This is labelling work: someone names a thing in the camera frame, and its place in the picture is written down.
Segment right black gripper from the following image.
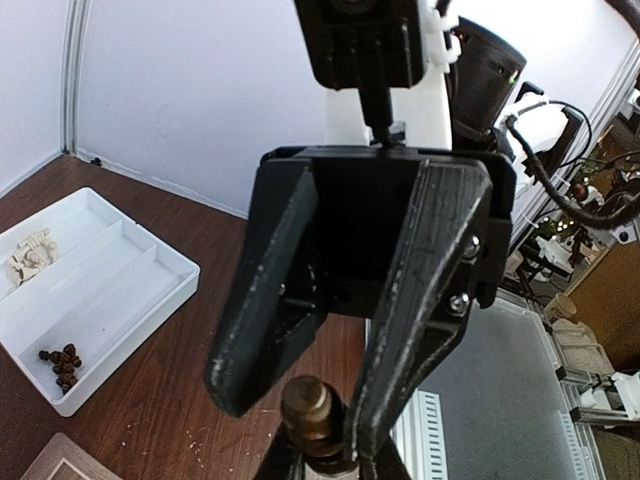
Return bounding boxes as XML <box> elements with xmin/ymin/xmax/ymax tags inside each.
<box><xmin>205</xmin><ymin>146</ymin><xmax>515</xmax><ymax>460</ymax></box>

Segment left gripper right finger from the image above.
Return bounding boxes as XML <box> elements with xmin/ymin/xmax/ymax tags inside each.
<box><xmin>362</xmin><ymin>432</ymin><xmax>411</xmax><ymax>480</ymax></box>

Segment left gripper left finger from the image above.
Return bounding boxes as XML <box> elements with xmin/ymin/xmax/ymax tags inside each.
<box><xmin>257</xmin><ymin>424</ymin><xmax>305</xmax><ymax>480</ymax></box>

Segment brown chess piece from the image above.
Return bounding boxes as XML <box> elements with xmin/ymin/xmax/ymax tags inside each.
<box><xmin>281</xmin><ymin>375</ymin><xmax>354</xmax><ymax>477</ymax></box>

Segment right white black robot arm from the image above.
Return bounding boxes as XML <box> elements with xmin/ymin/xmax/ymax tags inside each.
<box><xmin>205</xmin><ymin>92</ymin><xmax>576</xmax><ymax>458</ymax></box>

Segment dark chess pieces pile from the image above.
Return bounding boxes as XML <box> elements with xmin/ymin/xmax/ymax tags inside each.
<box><xmin>38</xmin><ymin>343</ymin><xmax>82</xmax><ymax>395</ymax></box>

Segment light chess pieces in tray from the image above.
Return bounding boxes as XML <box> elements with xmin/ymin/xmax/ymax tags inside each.
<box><xmin>8</xmin><ymin>228</ymin><xmax>59</xmax><ymax>288</ymax></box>

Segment wooden chessboard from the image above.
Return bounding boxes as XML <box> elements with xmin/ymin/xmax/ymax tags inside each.
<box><xmin>21</xmin><ymin>433</ymin><xmax>121</xmax><ymax>480</ymax></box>

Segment white plastic tray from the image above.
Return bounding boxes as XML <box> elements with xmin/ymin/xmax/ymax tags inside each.
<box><xmin>1</xmin><ymin>187</ymin><xmax>200</xmax><ymax>417</ymax></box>

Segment aluminium front rail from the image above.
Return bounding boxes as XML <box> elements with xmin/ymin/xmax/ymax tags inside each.
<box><xmin>391</xmin><ymin>389</ymin><xmax>448</xmax><ymax>480</ymax></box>

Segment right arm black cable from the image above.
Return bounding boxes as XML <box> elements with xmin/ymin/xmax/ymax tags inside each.
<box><xmin>504</xmin><ymin>114</ymin><xmax>640</xmax><ymax>232</ymax></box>

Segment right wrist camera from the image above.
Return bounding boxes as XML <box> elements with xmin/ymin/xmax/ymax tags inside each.
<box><xmin>450</xmin><ymin>17</ymin><xmax>526</xmax><ymax>140</ymax></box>

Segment left aluminium corner post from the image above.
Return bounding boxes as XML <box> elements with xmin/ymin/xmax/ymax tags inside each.
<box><xmin>60</xmin><ymin>0</ymin><xmax>91</xmax><ymax>155</ymax></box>

